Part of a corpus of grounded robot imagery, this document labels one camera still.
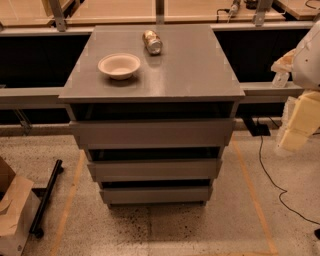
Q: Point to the grey top drawer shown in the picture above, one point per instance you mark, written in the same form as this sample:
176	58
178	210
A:
135	134

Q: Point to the cardboard box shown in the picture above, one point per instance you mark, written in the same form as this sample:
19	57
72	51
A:
18	207

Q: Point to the grey metal rail shelf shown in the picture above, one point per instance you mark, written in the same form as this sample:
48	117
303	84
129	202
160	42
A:
45	96

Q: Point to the grey drawer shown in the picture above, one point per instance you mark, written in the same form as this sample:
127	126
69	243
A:
156	195
135	134
147	170

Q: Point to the metal soda can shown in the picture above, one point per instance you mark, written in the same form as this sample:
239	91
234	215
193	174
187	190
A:
152	42

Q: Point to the grey bottom drawer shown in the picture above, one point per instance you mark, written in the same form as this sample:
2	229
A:
156	195

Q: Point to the beige paper bowl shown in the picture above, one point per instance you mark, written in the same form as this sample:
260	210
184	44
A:
119	66

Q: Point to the grey middle drawer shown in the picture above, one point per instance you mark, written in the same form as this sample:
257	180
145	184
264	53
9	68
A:
147	170

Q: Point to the black floor bracket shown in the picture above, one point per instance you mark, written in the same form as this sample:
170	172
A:
255	127

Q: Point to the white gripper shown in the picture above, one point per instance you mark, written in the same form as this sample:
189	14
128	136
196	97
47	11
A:
308	65

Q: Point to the grey drawer cabinet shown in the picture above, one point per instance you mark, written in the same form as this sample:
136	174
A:
190	79

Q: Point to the black metal bar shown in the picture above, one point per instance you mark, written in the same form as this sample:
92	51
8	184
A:
44	195

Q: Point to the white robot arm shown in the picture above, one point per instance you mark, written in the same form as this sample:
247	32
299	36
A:
306	62

